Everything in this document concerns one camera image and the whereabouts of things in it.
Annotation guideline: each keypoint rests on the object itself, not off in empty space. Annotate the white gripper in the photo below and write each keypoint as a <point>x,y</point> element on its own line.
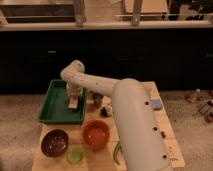
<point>74,90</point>

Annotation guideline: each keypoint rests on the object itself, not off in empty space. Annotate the wooden block eraser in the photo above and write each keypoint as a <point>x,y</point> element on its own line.
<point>73,103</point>

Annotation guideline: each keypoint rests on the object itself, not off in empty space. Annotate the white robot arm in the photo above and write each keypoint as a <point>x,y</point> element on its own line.
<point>139,133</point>

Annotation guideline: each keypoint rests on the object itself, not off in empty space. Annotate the green plastic tray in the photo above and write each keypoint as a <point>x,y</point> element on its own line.
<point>55,107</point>

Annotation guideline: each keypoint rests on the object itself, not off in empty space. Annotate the dark small cup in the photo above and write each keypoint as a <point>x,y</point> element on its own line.
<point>97,99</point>

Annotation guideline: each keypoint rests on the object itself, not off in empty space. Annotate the small dark toy item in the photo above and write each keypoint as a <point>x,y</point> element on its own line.
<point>106,111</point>

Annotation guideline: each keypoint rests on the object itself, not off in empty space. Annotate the orange bowl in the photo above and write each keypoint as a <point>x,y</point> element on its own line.
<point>96,134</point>

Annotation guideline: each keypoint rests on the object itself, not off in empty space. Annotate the dark purple bowl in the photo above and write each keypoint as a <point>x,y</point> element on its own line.
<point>55,143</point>

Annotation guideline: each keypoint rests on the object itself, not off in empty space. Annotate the small green cup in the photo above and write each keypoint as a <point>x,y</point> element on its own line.
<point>75,155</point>

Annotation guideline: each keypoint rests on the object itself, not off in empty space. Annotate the green curved vegetable toy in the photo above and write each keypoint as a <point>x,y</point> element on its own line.
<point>117,149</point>

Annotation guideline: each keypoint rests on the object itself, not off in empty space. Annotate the blue sponge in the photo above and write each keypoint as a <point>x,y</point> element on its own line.
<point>156,104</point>

